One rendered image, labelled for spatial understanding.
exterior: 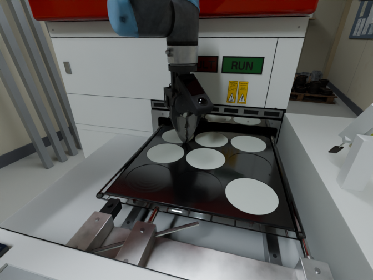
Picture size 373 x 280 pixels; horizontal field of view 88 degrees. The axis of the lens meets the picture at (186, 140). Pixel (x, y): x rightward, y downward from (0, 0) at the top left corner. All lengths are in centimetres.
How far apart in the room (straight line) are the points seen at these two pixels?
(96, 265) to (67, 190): 37
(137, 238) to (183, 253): 7
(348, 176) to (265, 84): 37
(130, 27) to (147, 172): 29
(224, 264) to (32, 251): 24
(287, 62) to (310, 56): 733
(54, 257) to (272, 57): 63
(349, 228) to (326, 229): 6
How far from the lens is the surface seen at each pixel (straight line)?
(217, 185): 42
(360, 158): 37
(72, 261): 27
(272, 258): 40
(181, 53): 48
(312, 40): 795
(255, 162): 51
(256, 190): 43
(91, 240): 35
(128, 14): 41
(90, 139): 96
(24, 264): 30
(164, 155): 51
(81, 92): 88
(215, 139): 60
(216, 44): 64
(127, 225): 43
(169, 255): 34
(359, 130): 38
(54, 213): 56
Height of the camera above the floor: 117
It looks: 28 degrees down
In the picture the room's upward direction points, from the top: straight up
